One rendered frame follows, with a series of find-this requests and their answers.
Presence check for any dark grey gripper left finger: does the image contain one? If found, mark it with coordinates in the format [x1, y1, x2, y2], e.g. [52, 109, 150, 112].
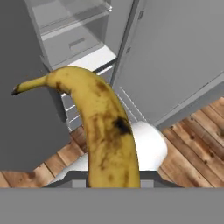
[43, 170, 89, 189]

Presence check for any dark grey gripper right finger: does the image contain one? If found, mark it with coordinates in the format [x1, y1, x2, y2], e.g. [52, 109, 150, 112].
[138, 170, 184, 189]

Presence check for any yellow spotted banana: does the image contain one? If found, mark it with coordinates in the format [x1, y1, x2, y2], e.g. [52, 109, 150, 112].
[10, 66, 142, 189]

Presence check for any grey fridge drawer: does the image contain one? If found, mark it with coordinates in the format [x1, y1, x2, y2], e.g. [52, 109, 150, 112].
[41, 24, 105, 67]

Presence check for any dark grey fridge door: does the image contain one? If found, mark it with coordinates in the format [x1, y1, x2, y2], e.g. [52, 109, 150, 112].
[0, 0, 73, 173]

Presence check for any light grey fridge door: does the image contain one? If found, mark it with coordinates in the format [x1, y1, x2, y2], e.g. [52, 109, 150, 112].
[110, 0, 224, 131]

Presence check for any grey fridge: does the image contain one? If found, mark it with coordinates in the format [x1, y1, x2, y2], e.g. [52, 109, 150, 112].
[24, 0, 138, 133]

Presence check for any glass fridge shelf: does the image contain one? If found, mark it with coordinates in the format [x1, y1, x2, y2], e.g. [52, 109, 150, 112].
[30, 0, 114, 38]

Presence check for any white round object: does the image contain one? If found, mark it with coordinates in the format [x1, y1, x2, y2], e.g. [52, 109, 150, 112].
[56, 120, 169, 182]

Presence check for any grey drawer handle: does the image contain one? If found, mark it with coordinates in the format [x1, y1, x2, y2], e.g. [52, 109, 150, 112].
[67, 37, 87, 50]

